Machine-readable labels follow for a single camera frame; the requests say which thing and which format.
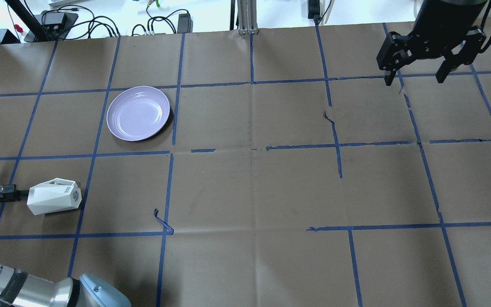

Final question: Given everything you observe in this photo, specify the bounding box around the white faceted cup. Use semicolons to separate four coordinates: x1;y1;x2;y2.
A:
26;177;82;215

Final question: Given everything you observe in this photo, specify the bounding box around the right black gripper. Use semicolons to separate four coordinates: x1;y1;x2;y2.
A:
376;0;487;86

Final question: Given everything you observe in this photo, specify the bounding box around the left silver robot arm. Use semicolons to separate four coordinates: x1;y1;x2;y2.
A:
0;177;131;307

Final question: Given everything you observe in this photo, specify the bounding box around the lilac plate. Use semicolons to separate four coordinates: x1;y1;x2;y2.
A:
106;86;172;142

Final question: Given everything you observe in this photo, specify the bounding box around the aluminium frame post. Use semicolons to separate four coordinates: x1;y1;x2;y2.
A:
234;0;259;35

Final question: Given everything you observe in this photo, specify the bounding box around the black power adapter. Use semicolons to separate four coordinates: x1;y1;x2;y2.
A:
176;12;193;34

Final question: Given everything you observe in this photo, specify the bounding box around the red small cap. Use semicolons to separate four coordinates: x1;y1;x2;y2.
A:
14;24;24;34

